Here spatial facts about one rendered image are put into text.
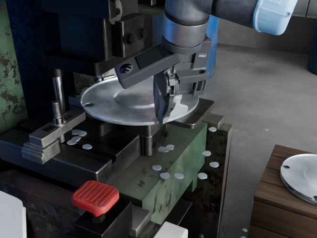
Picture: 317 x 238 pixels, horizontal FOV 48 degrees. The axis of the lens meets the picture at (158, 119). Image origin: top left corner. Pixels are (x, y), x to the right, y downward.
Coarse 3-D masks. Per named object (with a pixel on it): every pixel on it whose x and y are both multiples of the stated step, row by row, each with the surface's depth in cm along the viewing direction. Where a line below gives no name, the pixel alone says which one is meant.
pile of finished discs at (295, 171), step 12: (300, 156) 138; (312, 156) 138; (288, 168) 133; (300, 168) 131; (312, 168) 130; (288, 180) 125; (300, 180) 125; (312, 180) 124; (300, 192) 118; (312, 192) 119
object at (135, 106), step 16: (112, 80) 98; (144, 80) 98; (96, 96) 88; (112, 96) 88; (128, 96) 87; (144, 96) 87; (192, 96) 88; (96, 112) 80; (112, 112) 80; (128, 112) 80; (144, 112) 80
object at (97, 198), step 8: (88, 184) 61; (96, 184) 60; (104, 184) 61; (80, 192) 59; (88, 192) 58; (96, 192) 59; (104, 192) 59; (112, 192) 58; (72, 200) 57; (80, 200) 57; (88, 200) 57; (96, 200) 57; (104, 200) 57; (112, 200) 57; (88, 208) 56; (96, 208) 55; (104, 208) 56; (96, 216) 60
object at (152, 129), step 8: (200, 104) 84; (208, 104) 84; (192, 112) 80; (200, 112) 80; (208, 112) 82; (176, 120) 77; (184, 120) 77; (192, 120) 77; (200, 120) 78; (128, 128) 87; (136, 128) 86; (144, 128) 85; (152, 128) 85; (160, 128) 90; (192, 128) 76; (144, 136) 86; (152, 136) 86; (160, 136) 91; (144, 144) 87; (152, 144) 87; (160, 144) 92; (144, 152) 88; (152, 152) 88
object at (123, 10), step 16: (128, 0) 81; (64, 16) 79; (80, 16) 77; (128, 16) 80; (64, 32) 81; (80, 32) 78; (96, 32) 76; (112, 32) 77; (128, 32) 78; (144, 32) 82; (64, 48) 83; (80, 48) 80; (96, 48) 78; (112, 48) 79; (128, 48) 80
